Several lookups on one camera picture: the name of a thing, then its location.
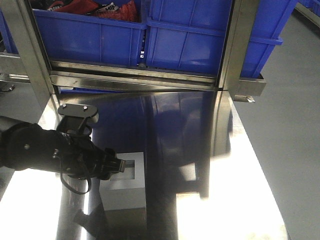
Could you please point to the stainless steel shelf rack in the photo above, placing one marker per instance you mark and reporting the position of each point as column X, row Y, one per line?
column 32, row 65

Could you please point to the blue bin shelf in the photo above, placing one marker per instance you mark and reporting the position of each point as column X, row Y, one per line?
column 270, row 20
column 186, row 35

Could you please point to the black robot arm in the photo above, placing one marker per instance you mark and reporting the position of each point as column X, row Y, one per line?
column 25, row 145

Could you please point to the blue bin right shelf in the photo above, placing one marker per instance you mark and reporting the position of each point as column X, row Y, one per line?
column 270, row 20

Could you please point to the red packaged items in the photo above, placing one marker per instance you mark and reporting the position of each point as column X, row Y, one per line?
column 125, row 12

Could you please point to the blue bin center shelf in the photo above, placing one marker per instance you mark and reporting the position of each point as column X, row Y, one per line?
column 186, row 35

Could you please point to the blue bin with red items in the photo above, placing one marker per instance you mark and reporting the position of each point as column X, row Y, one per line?
column 86, row 38

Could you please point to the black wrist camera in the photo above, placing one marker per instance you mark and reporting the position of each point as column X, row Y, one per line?
column 75, row 119

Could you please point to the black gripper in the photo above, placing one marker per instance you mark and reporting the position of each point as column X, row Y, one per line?
column 81, row 159

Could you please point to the gray square hollow base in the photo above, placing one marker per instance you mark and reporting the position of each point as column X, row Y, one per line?
column 125, row 190

